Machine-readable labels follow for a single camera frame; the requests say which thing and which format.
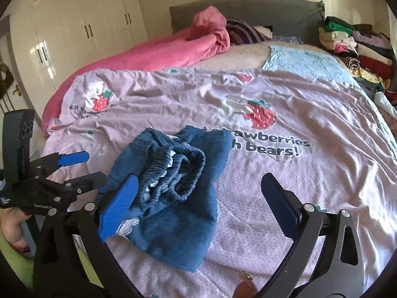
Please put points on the lime green cloth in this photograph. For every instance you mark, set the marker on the lime green cloth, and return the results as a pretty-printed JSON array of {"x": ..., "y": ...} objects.
[{"x": 15, "y": 264}]

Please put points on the light blue blanket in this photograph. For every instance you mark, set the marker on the light blue blanket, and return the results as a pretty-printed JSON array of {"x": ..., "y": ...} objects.
[{"x": 310, "y": 62}]

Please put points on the pink strawberry printed bedsheet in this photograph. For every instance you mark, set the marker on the pink strawberry printed bedsheet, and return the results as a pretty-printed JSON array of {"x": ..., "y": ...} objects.
[{"x": 310, "y": 192}]

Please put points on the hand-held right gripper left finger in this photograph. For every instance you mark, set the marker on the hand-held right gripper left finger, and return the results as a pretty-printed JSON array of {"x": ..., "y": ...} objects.
[{"x": 119, "y": 208}]

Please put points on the pile of folded clothes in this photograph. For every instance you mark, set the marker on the pile of folded clothes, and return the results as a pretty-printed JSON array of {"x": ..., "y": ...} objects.
[{"x": 366, "y": 49}]

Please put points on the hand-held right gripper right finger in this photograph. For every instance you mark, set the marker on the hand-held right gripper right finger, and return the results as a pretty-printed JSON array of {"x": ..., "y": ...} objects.
[{"x": 279, "y": 205}]

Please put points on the person's left hand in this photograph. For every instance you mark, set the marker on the person's left hand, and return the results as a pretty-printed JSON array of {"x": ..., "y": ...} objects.
[{"x": 17, "y": 229}]

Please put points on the cream wardrobe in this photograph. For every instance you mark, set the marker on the cream wardrobe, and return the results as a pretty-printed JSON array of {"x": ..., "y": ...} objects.
[{"x": 77, "y": 21}]

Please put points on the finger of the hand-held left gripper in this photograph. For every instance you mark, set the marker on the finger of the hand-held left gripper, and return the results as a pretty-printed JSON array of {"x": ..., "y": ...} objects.
[
  {"x": 73, "y": 157},
  {"x": 90, "y": 180}
]

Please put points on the pink quilt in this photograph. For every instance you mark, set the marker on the pink quilt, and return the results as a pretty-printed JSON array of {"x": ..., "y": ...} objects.
[{"x": 149, "y": 56}]

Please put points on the white plastic bag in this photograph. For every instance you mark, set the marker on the white plastic bag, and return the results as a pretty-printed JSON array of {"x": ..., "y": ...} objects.
[{"x": 386, "y": 104}]

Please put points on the purple striped pillow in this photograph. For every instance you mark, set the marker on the purple striped pillow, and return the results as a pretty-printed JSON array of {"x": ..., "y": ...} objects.
[{"x": 245, "y": 32}]

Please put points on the blue denim pants lace trim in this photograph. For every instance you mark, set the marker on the blue denim pants lace trim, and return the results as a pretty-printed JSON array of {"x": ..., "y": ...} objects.
[{"x": 186, "y": 211}]

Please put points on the grey headboard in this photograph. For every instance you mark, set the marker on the grey headboard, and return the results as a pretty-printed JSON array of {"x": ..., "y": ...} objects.
[{"x": 263, "y": 12}]

